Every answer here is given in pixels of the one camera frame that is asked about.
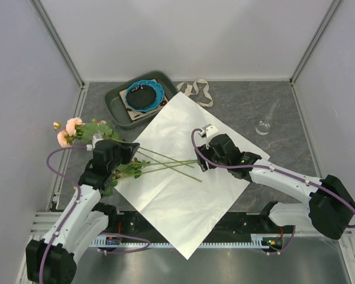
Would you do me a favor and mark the aluminium frame rail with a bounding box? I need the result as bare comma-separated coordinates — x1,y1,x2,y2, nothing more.
30,0,85,89

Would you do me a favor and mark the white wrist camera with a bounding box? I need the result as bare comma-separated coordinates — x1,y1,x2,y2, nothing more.
92,133,103,149
199,124,219,141

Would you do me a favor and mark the light pink rose stem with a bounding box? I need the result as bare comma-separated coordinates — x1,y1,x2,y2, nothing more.
112,158,195,180

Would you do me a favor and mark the blue scalloped bowl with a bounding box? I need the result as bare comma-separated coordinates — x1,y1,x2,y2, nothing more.
125,80,165,112

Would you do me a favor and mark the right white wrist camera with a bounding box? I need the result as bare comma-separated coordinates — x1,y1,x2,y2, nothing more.
199,124,219,141

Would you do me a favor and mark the wooden puzzle board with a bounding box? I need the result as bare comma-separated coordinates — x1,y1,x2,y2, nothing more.
119,86,168,121

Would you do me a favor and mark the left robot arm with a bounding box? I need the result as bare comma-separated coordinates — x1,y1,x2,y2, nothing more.
25,139,140,283

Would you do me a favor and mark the cream printed ribbon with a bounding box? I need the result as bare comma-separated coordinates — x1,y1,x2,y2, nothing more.
176,79,214,108

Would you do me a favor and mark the cream white rose stem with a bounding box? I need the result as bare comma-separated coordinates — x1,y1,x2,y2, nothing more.
104,158,196,197

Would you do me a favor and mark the peach double rose stem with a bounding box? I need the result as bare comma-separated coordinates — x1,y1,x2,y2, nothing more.
53,117,202,183

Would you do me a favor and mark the slotted cable duct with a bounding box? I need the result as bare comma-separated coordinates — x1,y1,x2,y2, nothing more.
89,235,276,249

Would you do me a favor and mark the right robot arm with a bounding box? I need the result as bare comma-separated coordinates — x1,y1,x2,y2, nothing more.
191,129,355,240

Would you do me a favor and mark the clear glass vase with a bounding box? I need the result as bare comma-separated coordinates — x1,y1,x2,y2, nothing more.
255,99,282,135

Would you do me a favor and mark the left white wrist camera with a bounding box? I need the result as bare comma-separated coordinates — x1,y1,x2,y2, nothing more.
92,133,103,149

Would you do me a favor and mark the grey green plastic tray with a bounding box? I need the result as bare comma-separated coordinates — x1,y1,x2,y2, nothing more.
104,70,178,130

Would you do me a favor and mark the white wrapping paper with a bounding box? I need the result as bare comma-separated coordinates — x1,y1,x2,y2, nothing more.
115,92,270,259

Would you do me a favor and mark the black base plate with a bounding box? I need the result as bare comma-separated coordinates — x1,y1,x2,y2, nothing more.
106,211,293,243

